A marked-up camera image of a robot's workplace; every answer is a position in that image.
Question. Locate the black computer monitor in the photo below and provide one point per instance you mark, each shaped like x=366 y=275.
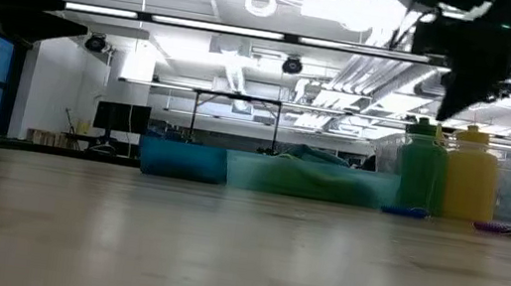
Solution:
x=121 y=116

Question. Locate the purple coil hair band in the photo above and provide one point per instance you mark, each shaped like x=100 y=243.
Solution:
x=496 y=228

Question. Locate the green sports bottle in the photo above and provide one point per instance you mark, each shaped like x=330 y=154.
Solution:
x=422 y=171

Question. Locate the black ceiling camera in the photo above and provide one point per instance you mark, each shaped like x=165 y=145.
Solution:
x=292 y=65
x=510 y=91
x=95 y=42

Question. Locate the teal plastic bin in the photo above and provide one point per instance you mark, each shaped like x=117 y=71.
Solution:
x=239 y=171

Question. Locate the long ceiling light strip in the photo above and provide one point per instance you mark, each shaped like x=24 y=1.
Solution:
x=216 y=27
x=99 y=9

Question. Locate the teal microfibre cloth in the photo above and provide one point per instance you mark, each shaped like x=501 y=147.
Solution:
x=319 y=154

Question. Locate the yellow sports bottle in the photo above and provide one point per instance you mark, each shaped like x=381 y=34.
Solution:
x=471 y=178

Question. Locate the blue plastic bin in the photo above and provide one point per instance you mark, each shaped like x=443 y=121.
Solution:
x=183 y=160

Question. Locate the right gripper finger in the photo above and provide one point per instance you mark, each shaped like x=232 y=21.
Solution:
x=465 y=94

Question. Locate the stack of wooden blocks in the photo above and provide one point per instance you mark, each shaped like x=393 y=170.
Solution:
x=48 y=138

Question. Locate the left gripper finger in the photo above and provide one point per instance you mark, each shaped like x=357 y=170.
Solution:
x=34 y=4
x=51 y=29

